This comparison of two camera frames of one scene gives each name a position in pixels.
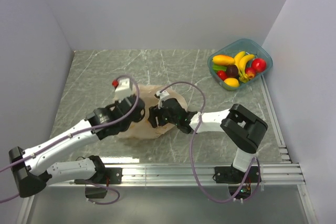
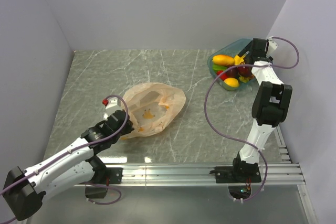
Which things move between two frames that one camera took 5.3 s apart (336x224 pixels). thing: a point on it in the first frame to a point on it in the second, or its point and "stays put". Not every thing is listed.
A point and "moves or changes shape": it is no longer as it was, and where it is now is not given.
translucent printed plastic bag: [149, 95] moves or changes shape
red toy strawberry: [222, 74] stays put
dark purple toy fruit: [232, 71] stays put
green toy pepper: [217, 67] stays put
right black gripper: [155, 112] to [244, 51]
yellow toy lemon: [232, 82] stays put
